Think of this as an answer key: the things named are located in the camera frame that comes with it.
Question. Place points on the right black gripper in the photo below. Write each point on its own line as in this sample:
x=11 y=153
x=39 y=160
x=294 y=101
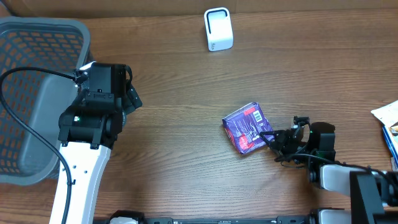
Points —
x=280 y=138

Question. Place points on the red purple pad pack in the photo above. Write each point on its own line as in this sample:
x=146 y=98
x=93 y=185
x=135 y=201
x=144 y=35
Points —
x=244 y=125

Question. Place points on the white cream tube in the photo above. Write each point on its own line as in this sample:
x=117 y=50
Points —
x=387 y=115

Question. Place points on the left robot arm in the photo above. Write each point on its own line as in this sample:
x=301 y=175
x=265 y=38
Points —
x=89 y=127

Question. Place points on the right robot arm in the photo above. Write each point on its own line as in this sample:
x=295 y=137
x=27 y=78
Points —
x=372 y=192

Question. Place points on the white barcode scanner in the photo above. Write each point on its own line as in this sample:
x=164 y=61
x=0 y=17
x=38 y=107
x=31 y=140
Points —
x=219 y=31

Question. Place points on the grey plastic shopping basket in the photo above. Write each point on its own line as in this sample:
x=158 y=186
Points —
x=37 y=98

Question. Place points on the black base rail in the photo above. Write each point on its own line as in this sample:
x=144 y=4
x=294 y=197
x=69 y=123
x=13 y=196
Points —
x=224 y=220

